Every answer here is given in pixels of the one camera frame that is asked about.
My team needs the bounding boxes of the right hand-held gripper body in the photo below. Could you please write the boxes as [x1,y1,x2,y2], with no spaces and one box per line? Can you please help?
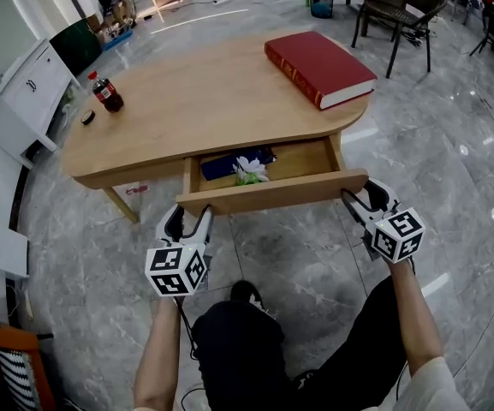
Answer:
[360,205,427,265]

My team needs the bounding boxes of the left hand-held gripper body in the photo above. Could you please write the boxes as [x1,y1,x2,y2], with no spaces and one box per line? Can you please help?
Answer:
[144,235,213,298]

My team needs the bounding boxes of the wooden drawer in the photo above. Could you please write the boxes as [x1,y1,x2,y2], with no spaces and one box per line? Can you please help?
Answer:
[176,137,370,217]

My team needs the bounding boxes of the person's right forearm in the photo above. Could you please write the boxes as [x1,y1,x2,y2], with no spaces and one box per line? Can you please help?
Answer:
[390,257,444,374]

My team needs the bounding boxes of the person's left forearm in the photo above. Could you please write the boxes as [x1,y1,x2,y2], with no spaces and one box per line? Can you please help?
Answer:
[133,295,183,411]

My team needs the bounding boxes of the wooden coffee table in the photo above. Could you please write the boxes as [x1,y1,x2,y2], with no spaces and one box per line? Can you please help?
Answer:
[61,30,370,224]

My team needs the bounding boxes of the dark blue box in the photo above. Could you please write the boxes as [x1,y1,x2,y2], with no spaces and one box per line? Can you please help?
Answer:
[199,145,278,182]

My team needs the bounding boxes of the person's black shoe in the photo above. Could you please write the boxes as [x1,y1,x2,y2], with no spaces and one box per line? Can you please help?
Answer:
[230,279,276,316]

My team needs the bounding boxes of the white artificial flower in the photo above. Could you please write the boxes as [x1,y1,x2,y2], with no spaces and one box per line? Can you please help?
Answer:
[232,155,271,187]

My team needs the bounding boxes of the person's black trousers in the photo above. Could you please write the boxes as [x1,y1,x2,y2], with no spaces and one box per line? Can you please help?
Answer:
[190,274,410,411]

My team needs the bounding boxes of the dark soda bottle red cap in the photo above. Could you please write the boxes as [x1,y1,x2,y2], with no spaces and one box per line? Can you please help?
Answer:
[86,69,125,114]

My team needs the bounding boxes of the red hardcover book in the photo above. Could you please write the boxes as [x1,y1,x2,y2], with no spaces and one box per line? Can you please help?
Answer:
[264,31,378,111]

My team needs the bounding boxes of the person's beige shirt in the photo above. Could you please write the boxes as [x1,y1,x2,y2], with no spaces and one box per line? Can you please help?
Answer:
[372,355,473,411]

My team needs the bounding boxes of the orange chair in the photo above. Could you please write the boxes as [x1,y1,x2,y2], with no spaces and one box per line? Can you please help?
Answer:
[0,323,57,411]

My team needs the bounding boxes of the white sink cabinet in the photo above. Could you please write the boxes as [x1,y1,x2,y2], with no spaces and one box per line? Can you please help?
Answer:
[0,37,80,170]

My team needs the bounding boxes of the blue tray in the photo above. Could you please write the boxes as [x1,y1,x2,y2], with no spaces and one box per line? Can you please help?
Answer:
[103,30,134,51]

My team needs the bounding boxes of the dark wicker chair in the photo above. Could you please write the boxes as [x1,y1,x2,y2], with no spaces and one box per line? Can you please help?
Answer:
[351,0,449,80]

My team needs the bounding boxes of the black white striped cushion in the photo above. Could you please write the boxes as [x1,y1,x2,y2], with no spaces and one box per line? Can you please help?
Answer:
[0,348,42,411]

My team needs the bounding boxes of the black mesh waste bin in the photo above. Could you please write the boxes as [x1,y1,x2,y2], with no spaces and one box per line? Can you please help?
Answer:
[307,0,336,20]

